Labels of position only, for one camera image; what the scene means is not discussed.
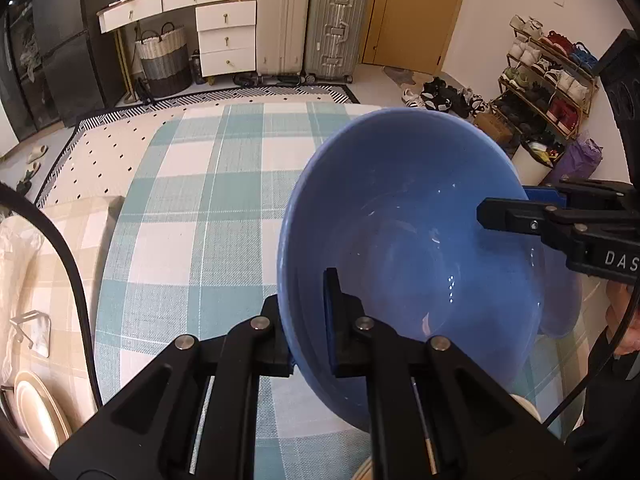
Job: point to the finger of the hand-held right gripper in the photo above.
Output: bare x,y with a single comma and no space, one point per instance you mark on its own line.
505,215
542,194

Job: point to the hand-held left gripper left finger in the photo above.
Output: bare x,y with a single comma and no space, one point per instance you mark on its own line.
272,340

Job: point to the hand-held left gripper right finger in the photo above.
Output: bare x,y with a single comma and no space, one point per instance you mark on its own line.
331,320

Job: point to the blue bowl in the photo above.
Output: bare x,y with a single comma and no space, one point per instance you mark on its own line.
400,260
562,305

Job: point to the person's right forearm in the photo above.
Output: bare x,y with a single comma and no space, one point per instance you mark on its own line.
610,420

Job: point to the person's right hand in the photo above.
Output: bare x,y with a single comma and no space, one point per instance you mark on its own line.
625,320

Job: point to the white trash bin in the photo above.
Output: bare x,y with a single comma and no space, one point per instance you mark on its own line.
530,170

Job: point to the purple bag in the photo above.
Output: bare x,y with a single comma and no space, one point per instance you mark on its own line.
575,160

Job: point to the brown cardboard box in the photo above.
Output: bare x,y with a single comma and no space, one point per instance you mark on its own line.
492,127

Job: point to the shoe rack with shoes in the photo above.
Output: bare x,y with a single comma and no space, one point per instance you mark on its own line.
545,90

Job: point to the pile of shoes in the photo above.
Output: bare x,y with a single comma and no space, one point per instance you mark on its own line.
440,97

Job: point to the teal checked tablecloth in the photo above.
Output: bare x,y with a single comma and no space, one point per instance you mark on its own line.
200,210

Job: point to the grey floor cloth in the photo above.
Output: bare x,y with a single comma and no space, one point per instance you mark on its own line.
398,75

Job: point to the beige checked cloth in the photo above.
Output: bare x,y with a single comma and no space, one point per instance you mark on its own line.
102,220

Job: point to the wooden door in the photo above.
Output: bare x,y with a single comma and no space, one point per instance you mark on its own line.
420,15

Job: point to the small cream plate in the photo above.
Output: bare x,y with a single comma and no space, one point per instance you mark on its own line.
40,415

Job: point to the silver suitcase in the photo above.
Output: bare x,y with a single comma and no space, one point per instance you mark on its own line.
335,30

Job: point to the dark bottle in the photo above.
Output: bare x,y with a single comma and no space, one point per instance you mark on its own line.
197,67

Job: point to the white suitcase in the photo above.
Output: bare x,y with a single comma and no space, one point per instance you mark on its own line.
282,25

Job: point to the pair of dark slippers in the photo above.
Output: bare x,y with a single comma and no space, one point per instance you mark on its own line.
27,177

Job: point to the pair of beige slippers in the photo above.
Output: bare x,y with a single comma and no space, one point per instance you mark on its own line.
37,154

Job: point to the woven laundry basket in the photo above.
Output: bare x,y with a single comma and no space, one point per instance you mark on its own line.
165,60

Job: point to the white vanity desk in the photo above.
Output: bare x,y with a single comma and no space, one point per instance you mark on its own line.
225,15

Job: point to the black refrigerator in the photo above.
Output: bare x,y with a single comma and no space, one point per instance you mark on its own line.
75,60

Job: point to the dark glass cabinet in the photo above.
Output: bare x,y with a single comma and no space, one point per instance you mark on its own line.
25,85

